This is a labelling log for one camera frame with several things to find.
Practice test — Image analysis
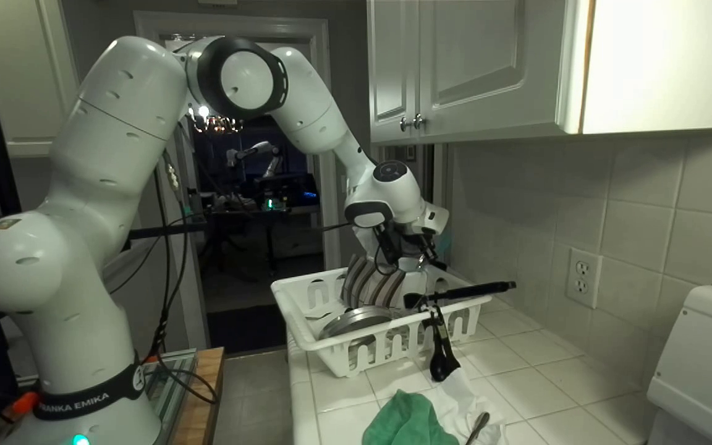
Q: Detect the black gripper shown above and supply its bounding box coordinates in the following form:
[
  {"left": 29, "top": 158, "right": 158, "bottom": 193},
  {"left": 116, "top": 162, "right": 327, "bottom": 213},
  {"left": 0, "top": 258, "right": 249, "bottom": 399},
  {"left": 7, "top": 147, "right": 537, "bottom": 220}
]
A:
[{"left": 368, "top": 220, "right": 435, "bottom": 272}]

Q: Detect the dark hanging spoon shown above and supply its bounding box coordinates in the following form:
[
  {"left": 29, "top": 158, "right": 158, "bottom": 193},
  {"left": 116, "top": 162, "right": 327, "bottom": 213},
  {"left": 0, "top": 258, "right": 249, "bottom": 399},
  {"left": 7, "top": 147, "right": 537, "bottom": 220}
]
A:
[{"left": 420, "top": 298, "right": 463, "bottom": 382}]

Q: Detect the small metal spoon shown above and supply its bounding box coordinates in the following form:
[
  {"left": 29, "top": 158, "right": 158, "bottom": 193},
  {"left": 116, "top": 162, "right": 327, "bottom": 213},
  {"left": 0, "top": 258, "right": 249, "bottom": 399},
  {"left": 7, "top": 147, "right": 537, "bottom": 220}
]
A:
[{"left": 463, "top": 408, "right": 493, "bottom": 445}]

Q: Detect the grey plate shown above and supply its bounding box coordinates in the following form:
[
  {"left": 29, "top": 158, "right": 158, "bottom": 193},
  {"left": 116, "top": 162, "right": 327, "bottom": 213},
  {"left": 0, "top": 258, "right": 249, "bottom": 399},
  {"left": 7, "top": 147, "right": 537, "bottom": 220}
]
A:
[
  {"left": 357, "top": 258, "right": 390, "bottom": 309},
  {"left": 375, "top": 267, "right": 411, "bottom": 309},
  {"left": 338, "top": 252, "right": 372, "bottom": 309}
]

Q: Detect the round metal plate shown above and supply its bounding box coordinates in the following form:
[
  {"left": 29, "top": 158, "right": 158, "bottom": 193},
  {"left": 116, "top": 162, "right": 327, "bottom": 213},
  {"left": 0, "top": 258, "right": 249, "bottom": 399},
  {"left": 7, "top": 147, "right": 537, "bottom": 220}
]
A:
[{"left": 317, "top": 303, "right": 401, "bottom": 341}]

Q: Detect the white plastic dish rack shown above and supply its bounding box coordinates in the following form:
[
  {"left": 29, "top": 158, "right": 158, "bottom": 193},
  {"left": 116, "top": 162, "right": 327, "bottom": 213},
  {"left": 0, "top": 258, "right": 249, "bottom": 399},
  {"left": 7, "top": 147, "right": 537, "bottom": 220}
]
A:
[{"left": 270, "top": 263, "right": 497, "bottom": 381}]

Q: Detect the white cloth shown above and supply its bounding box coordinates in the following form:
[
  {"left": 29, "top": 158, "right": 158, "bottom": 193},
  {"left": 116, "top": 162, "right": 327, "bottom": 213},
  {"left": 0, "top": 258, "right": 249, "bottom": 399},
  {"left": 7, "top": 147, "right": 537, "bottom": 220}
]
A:
[{"left": 372, "top": 373, "right": 508, "bottom": 445}]

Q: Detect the green cloth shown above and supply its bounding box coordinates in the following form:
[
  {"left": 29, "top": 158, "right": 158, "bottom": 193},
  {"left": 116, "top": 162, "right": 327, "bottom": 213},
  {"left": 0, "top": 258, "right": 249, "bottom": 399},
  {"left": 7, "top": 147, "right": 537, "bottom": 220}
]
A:
[{"left": 362, "top": 388, "right": 463, "bottom": 445}]

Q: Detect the narrow white cabinet door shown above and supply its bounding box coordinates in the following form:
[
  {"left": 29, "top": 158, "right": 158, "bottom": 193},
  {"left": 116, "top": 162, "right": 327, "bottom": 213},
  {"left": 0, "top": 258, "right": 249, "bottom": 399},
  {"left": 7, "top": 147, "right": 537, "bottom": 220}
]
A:
[{"left": 364, "top": 0, "right": 426, "bottom": 147}]

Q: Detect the wide white cabinet door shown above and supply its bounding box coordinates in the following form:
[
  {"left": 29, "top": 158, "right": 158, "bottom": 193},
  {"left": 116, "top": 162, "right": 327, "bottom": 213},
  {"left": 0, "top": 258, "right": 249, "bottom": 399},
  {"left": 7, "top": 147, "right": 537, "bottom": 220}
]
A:
[{"left": 416, "top": 0, "right": 591, "bottom": 137}]

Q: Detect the black horizontal rod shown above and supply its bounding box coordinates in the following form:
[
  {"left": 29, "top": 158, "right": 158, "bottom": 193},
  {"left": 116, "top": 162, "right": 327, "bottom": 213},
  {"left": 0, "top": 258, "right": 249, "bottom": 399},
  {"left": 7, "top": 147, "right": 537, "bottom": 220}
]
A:
[{"left": 122, "top": 220, "right": 213, "bottom": 247}]

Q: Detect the white countertop appliance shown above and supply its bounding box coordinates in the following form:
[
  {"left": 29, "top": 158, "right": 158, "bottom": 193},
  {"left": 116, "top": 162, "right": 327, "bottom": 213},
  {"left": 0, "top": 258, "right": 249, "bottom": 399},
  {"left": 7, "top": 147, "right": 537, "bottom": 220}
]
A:
[{"left": 646, "top": 284, "right": 712, "bottom": 445}]

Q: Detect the black long-handled utensil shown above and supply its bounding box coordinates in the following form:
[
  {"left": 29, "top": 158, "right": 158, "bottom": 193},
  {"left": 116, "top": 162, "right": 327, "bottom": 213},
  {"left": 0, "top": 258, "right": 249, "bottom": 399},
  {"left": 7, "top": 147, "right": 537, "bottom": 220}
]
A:
[{"left": 403, "top": 279, "right": 520, "bottom": 310}]

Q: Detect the white wall outlet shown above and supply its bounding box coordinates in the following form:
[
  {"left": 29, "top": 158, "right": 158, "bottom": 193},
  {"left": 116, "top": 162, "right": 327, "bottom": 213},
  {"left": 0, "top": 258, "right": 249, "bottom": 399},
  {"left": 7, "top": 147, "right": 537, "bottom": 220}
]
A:
[{"left": 563, "top": 245, "right": 604, "bottom": 310}]

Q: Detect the black cable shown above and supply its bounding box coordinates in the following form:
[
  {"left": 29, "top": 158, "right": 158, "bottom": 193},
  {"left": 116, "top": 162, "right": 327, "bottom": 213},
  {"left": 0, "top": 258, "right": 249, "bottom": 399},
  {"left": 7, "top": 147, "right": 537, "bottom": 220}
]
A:
[{"left": 147, "top": 150, "right": 221, "bottom": 408}]

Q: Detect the orange tool handle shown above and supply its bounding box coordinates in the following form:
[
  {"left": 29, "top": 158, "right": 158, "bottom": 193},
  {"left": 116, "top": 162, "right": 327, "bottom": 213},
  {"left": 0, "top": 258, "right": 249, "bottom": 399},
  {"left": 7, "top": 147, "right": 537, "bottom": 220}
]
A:
[{"left": 0, "top": 388, "right": 43, "bottom": 424}]

